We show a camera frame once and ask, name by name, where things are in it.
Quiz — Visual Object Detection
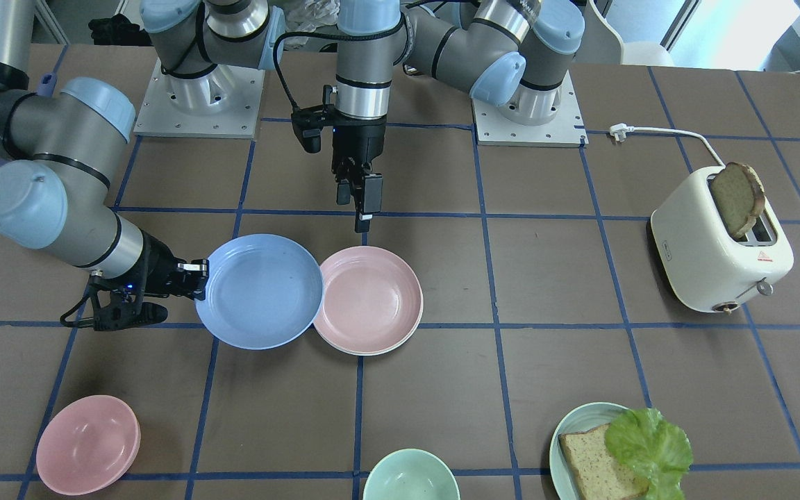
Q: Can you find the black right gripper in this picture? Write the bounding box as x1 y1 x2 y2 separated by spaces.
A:
129 232 210 301

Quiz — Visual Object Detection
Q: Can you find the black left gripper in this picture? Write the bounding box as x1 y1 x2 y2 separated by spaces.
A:
331 117 387 233

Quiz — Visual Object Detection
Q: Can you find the blue plate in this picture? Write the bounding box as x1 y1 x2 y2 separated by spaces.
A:
196 233 324 349

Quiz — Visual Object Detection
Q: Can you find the pink plate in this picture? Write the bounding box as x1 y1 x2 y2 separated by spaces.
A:
313 246 424 356

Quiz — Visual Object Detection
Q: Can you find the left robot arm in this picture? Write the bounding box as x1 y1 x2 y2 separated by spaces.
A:
324 1 586 233

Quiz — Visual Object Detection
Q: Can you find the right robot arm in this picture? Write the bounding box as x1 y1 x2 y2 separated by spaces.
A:
0 1 207 299

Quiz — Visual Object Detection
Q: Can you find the pink bowl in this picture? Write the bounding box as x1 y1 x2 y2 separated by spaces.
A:
35 395 142 496

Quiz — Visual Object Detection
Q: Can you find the green bowl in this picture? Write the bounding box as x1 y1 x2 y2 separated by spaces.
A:
362 449 460 499

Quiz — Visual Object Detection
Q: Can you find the green plate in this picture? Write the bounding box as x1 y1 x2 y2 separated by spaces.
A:
549 402 649 499

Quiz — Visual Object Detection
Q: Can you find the white toaster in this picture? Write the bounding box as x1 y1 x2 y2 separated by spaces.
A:
648 167 794 313

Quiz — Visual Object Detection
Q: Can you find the bread slice on plate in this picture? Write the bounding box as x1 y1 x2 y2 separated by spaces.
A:
559 423 649 499

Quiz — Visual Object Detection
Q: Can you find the bread slice in toaster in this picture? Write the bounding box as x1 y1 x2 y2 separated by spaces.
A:
709 162 766 240

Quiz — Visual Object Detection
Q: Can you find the lettuce leaf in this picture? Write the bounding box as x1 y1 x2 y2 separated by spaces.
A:
604 408 693 499

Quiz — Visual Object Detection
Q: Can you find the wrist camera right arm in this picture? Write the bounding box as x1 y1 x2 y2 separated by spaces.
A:
60 274 168 331

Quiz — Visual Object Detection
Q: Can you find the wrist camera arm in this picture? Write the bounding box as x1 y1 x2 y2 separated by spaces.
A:
60 274 168 331
291 85 338 154

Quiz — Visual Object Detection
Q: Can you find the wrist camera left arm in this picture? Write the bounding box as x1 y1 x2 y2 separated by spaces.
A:
291 85 338 154

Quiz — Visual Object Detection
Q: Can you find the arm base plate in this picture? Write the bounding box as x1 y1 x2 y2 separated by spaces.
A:
472 73 588 148
134 62 266 140

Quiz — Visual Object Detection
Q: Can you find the white power plug cable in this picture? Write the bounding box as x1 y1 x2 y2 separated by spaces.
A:
610 123 726 169

